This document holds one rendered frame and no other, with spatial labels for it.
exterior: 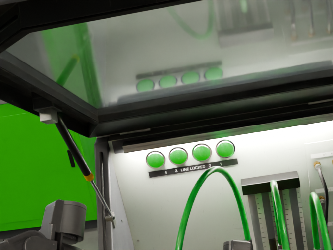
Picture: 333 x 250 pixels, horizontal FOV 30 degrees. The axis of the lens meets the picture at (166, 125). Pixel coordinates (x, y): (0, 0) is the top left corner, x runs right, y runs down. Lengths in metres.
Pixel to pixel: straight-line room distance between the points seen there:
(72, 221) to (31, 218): 3.23
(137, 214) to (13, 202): 2.67
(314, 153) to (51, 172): 2.71
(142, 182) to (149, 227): 0.14
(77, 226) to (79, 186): 3.01
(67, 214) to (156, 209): 0.61
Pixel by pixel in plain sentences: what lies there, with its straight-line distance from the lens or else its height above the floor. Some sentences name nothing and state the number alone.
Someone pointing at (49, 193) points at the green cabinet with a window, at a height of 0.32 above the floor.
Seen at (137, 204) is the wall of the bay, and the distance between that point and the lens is 1.66.
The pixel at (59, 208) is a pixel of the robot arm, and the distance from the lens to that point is 1.09.
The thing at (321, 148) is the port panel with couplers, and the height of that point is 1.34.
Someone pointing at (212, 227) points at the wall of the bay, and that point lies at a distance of 1.68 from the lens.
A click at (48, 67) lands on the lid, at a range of 0.99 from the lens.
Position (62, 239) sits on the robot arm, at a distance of 1.09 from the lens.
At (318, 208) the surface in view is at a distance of 1.32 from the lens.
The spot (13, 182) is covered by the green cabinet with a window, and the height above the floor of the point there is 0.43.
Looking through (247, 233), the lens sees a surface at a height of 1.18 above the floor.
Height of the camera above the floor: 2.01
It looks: 21 degrees down
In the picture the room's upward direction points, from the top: 12 degrees counter-clockwise
